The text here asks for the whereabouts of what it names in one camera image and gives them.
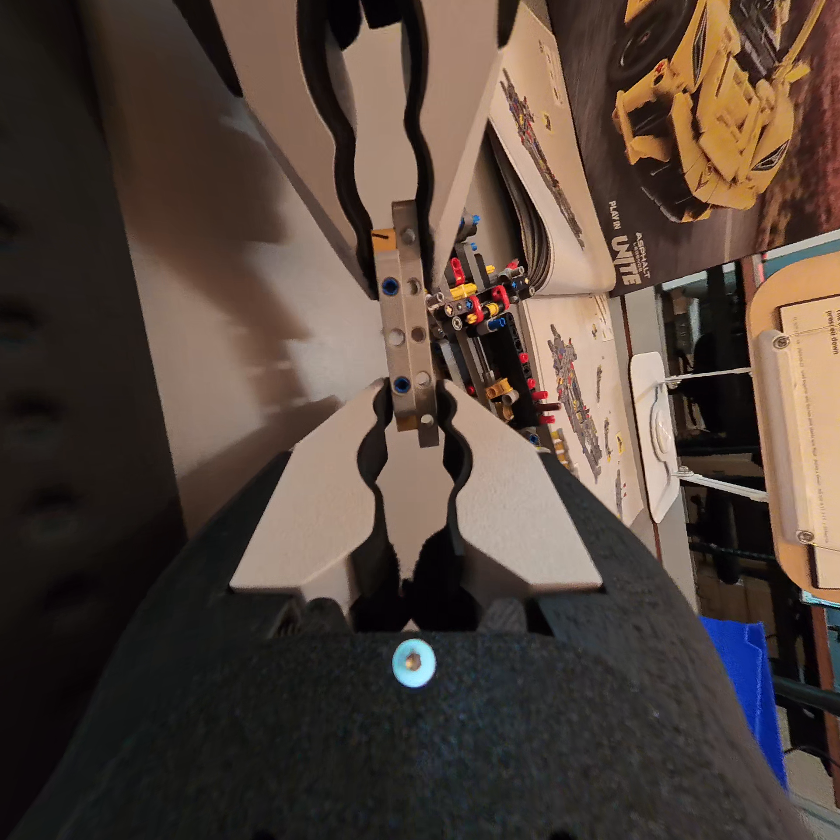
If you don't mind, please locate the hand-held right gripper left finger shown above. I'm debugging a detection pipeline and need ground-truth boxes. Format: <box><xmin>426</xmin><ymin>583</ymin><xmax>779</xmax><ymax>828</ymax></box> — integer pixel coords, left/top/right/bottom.
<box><xmin>230</xmin><ymin>379</ymin><xmax>389</xmax><ymax>601</ymax></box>

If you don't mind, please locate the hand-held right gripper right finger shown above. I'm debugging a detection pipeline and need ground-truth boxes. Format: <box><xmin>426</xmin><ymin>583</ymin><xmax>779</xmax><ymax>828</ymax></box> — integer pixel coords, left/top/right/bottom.
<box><xmin>440</xmin><ymin>381</ymin><xmax>603</xmax><ymax>601</ymax></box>

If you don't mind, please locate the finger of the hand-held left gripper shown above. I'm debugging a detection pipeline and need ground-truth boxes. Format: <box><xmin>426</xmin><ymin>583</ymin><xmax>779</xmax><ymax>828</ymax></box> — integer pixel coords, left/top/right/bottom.
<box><xmin>402</xmin><ymin>0</ymin><xmax>501</xmax><ymax>287</ymax></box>
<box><xmin>210</xmin><ymin>0</ymin><xmax>376</xmax><ymax>299</ymax></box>

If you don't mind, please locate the long grey lego beam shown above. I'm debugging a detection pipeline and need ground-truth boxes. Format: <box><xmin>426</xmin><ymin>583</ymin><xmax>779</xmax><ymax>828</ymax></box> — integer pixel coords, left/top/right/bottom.
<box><xmin>392</xmin><ymin>199</ymin><xmax>439</xmax><ymax>448</ymax></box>

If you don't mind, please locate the lego chassis model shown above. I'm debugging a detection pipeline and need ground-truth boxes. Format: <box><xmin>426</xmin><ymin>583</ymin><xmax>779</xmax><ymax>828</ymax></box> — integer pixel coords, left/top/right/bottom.
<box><xmin>423</xmin><ymin>210</ymin><xmax>565</xmax><ymax>454</ymax></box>

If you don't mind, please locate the lego set box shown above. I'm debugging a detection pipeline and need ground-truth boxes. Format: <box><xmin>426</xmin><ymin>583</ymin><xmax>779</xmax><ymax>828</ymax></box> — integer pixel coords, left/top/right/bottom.
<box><xmin>548</xmin><ymin>0</ymin><xmax>840</xmax><ymax>299</ymax></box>

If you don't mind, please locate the open instruction booklet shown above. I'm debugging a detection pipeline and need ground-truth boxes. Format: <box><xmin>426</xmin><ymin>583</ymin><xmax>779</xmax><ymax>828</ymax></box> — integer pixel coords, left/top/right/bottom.
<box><xmin>486</xmin><ymin>7</ymin><xmax>647</xmax><ymax>526</ymax></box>

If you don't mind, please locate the blue plastic bin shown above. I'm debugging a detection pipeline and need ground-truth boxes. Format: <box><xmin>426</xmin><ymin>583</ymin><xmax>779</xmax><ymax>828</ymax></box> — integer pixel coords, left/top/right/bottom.
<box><xmin>699</xmin><ymin>616</ymin><xmax>788</xmax><ymax>791</ymax></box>

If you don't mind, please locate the black perforated mat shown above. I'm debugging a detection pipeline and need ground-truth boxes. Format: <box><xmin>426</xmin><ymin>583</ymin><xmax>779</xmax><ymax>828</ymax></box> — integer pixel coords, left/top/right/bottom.
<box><xmin>0</xmin><ymin>0</ymin><xmax>185</xmax><ymax>840</ymax></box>

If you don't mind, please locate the white paper sheet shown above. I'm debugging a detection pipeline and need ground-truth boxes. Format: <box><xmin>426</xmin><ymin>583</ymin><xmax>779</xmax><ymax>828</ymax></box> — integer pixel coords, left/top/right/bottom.
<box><xmin>781</xmin><ymin>295</ymin><xmax>840</xmax><ymax>588</ymax></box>

